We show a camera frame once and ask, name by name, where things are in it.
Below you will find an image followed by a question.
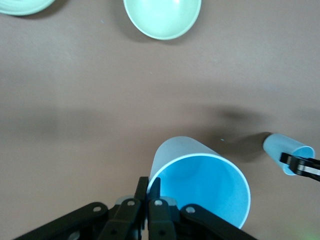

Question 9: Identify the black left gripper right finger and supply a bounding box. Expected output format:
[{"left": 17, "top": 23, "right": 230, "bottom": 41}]
[{"left": 148, "top": 177, "right": 258, "bottom": 240}]

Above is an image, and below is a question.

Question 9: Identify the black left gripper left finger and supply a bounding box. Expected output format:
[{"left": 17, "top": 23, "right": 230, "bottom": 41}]
[{"left": 14, "top": 176, "right": 149, "bottom": 240}]

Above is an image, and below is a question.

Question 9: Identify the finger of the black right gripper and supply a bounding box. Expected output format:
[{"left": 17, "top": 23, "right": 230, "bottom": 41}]
[
  {"left": 279, "top": 152, "right": 320, "bottom": 182},
  {"left": 296, "top": 156, "right": 320, "bottom": 166}
]

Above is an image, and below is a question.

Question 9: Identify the light blue plastic cup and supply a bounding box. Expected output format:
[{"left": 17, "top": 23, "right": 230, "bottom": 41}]
[
  {"left": 262, "top": 133, "right": 316, "bottom": 177},
  {"left": 149, "top": 136, "right": 252, "bottom": 230}
]

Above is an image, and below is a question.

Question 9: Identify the brown table mat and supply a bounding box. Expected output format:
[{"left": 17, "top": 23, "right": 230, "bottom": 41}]
[{"left": 0, "top": 0, "right": 320, "bottom": 240}]

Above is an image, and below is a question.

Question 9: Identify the pale green bowl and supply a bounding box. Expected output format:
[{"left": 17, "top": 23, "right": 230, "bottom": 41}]
[{"left": 122, "top": 0, "right": 202, "bottom": 41}]

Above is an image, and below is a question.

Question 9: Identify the pale green plate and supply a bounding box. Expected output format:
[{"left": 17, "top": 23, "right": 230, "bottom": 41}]
[{"left": 0, "top": 0, "right": 56, "bottom": 17}]

